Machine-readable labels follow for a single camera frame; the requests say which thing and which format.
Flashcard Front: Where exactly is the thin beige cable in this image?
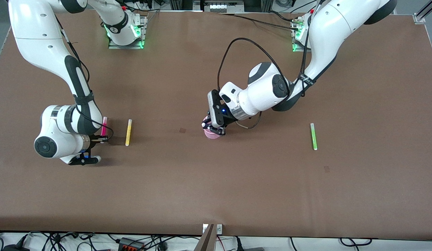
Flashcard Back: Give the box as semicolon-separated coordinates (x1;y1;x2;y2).
236;112;262;130

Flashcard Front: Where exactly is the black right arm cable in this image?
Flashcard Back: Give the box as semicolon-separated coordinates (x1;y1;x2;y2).
56;17;114;143

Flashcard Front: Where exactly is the green highlighter pen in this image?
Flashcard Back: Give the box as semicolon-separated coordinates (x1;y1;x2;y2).
310;123;318;151

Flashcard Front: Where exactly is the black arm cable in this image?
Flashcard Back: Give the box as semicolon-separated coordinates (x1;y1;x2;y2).
56;17;114;143
217;0;324;98

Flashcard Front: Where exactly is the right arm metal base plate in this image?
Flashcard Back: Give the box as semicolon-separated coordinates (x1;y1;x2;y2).
108;15;148;50

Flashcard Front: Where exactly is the looped black floor cable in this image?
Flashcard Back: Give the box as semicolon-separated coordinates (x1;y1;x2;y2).
340;238;373;248

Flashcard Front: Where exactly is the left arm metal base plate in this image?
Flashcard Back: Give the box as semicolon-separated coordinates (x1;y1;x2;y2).
292;16;312;53

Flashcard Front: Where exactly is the black cable on table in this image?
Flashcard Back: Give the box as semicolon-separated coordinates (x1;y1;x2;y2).
219;13;300;31

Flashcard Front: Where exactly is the black orange power strip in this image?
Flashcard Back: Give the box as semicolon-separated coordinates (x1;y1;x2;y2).
118;237;146;251

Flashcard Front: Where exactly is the metal equipment rack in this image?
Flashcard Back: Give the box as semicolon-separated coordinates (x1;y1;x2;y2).
169;0;274;14

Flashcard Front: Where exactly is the pink pen holder cup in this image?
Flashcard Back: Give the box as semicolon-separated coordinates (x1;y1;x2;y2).
204;122;222;140

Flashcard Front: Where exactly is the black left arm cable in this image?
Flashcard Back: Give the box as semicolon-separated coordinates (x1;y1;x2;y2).
217;0;324;98

